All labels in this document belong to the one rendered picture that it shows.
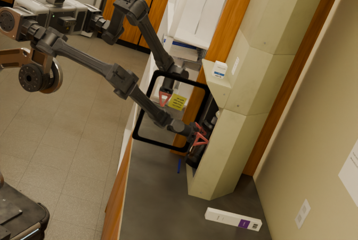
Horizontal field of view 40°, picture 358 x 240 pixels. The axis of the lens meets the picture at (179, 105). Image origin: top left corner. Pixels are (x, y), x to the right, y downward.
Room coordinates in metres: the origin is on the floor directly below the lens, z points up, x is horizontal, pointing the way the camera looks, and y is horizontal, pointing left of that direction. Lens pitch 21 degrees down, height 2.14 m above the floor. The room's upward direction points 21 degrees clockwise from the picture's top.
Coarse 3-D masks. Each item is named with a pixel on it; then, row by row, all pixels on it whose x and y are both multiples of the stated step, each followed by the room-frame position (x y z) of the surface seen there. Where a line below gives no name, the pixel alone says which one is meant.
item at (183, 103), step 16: (160, 80) 2.27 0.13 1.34; (192, 80) 2.31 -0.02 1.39; (160, 96) 2.28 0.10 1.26; (176, 96) 2.29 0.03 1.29; (192, 96) 2.31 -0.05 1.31; (176, 112) 2.30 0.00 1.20; (192, 112) 2.31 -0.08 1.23; (144, 128) 2.27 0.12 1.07; (160, 128) 2.29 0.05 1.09; (176, 144) 2.31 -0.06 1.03
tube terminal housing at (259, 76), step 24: (240, 48) 2.15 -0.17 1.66; (240, 72) 2.02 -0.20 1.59; (264, 72) 2.04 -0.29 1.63; (240, 96) 2.03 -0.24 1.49; (264, 96) 2.10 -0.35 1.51; (240, 120) 2.03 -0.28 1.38; (264, 120) 2.19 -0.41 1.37; (216, 144) 2.02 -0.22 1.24; (240, 144) 2.08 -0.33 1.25; (216, 168) 2.03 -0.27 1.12; (240, 168) 2.17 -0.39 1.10; (192, 192) 2.02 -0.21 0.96; (216, 192) 2.06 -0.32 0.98
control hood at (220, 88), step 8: (208, 64) 2.26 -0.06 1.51; (208, 72) 2.13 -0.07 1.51; (208, 80) 2.02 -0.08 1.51; (216, 80) 2.06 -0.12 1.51; (224, 80) 2.10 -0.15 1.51; (216, 88) 2.01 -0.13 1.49; (224, 88) 2.01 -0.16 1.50; (216, 96) 2.01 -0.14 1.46; (224, 96) 2.02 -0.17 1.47; (224, 104) 2.02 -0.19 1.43
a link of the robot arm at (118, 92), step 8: (128, 72) 1.87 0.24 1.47; (136, 80) 1.90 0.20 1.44; (136, 88) 1.90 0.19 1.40; (120, 96) 1.84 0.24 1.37; (136, 96) 1.91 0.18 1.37; (144, 96) 1.96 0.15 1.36; (144, 104) 1.96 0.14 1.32; (152, 104) 2.02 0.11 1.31; (152, 112) 2.02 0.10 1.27; (160, 112) 2.07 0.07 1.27; (152, 120) 2.10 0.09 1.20; (160, 120) 2.09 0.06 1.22
